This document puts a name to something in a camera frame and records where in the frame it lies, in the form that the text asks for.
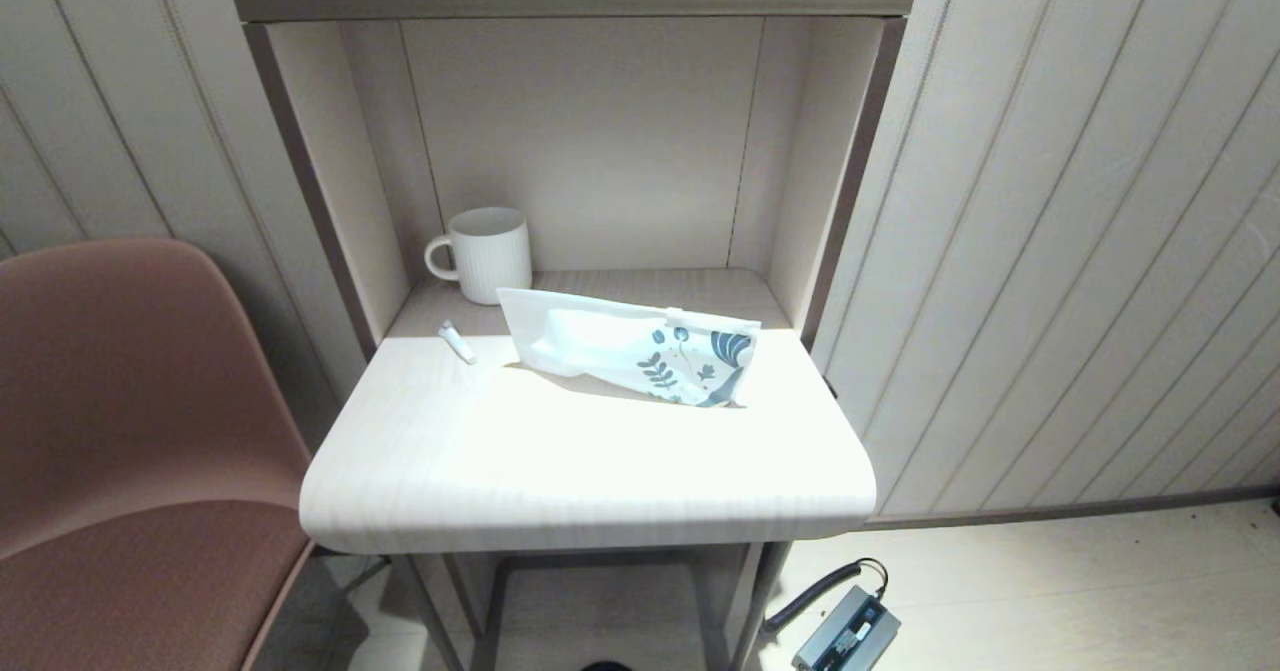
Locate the beige wooden desk with hutch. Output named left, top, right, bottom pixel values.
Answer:
left=228, top=0, right=921, bottom=671

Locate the black adapter cable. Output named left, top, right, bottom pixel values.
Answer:
left=762, top=558, right=889, bottom=636

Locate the white ribbed ceramic mug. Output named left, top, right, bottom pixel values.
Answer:
left=424, top=207, right=533, bottom=306

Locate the small white toothpaste tube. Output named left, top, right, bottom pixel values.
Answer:
left=438, top=320, right=477, bottom=365

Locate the brown skirting board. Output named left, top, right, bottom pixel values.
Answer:
left=862, top=486, right=1280, bottom=532

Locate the grey power adapter box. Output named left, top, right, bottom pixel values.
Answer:
left=791, top=585, right=901, bottom=671

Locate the pink-brown upholstered chair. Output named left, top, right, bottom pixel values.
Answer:
left=0, top=238, right=316, bottom=671

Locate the white floral zip pouch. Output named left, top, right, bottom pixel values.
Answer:
left=496, top=287, right=762, bottom=409

